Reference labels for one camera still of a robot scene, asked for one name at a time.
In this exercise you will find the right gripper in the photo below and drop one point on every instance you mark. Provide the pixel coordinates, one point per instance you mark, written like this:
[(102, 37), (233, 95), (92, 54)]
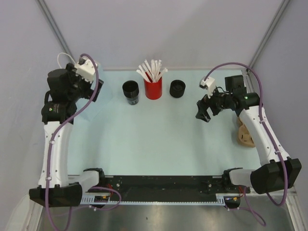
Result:
[(205, 103)]

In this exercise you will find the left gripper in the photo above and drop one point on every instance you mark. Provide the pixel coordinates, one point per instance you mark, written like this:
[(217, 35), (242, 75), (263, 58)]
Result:
[(89, 92)]

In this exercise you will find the light blue paper bag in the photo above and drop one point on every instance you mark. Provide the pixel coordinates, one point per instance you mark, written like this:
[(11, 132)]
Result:
[(104, 97)]

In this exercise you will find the black lid stack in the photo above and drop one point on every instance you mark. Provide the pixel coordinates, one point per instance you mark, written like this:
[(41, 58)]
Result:
[(177, 88)]

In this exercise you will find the brown cardboard cup carrier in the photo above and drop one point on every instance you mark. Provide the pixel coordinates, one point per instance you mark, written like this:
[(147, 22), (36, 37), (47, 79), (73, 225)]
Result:
[(243, 136)]

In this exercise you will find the black coffee cup stack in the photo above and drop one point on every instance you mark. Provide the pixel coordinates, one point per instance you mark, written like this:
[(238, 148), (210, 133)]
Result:
[(131, 91)]

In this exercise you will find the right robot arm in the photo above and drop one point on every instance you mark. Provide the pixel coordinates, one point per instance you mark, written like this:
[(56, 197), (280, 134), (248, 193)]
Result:
[(278, 171)]

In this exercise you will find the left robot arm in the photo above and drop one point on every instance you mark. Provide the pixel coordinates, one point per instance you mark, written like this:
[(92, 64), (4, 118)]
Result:
[(67, 86)]

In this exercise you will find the red straw holder cup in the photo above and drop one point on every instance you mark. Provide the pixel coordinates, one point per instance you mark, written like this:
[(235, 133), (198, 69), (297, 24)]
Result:
[(153, 91)]

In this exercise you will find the white wrapped straws bundle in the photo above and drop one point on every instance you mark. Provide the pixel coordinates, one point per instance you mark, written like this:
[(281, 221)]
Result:
[(151, 72)]

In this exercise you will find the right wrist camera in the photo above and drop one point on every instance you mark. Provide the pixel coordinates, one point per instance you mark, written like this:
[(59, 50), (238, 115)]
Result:
[(209, 84)]

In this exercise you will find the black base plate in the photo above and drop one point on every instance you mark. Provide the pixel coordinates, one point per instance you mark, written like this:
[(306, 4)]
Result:
[(178, 188)]

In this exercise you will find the grey slotted cable duct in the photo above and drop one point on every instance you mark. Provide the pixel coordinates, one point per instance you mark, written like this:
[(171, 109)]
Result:
[(217, 199)]

